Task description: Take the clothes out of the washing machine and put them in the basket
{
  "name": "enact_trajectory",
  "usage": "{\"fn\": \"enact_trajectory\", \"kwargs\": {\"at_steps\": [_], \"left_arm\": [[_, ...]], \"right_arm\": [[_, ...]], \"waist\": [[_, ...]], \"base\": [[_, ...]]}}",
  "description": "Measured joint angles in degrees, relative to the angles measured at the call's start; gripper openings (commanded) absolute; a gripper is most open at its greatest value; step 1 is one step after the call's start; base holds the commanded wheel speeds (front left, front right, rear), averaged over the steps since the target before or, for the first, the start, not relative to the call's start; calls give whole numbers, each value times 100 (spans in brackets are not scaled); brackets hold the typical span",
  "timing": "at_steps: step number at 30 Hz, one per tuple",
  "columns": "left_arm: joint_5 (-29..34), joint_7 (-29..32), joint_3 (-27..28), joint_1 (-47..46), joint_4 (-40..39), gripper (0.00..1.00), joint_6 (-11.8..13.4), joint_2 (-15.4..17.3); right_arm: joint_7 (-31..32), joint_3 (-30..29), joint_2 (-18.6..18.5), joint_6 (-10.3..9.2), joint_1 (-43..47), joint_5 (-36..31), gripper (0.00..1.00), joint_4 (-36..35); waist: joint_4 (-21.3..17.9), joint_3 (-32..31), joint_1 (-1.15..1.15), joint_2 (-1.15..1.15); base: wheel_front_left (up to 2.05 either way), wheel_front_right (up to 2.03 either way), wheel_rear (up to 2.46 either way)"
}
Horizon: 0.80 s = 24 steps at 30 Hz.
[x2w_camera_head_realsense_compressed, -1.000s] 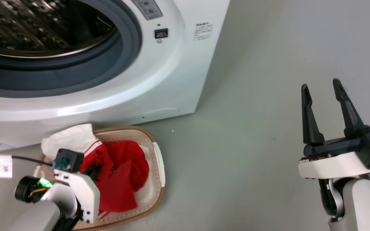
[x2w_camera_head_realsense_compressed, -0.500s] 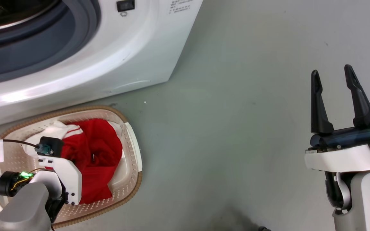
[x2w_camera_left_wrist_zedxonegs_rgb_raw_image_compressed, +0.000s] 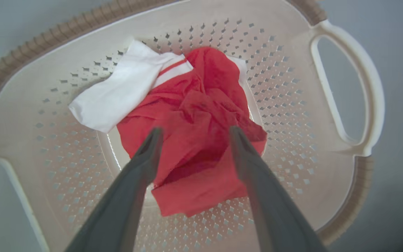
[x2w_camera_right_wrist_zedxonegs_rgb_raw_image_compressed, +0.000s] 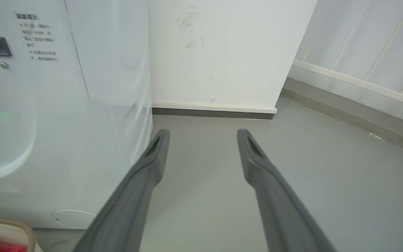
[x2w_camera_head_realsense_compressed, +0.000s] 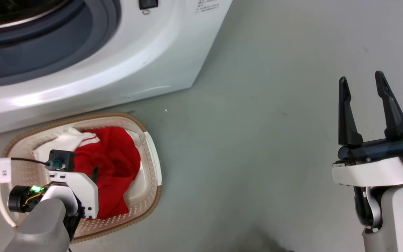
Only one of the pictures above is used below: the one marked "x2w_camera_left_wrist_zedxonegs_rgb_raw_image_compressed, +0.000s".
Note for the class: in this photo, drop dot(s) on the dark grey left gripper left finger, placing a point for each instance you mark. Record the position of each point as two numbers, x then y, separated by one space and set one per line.
124 203

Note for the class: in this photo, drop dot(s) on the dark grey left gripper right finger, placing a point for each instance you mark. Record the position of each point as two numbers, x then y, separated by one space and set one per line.
271 206

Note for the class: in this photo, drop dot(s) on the red and white garment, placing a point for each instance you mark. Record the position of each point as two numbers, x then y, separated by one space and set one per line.
201 112

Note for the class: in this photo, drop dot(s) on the cream perforated laundry basket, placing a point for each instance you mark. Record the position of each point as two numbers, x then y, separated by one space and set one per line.
292 105

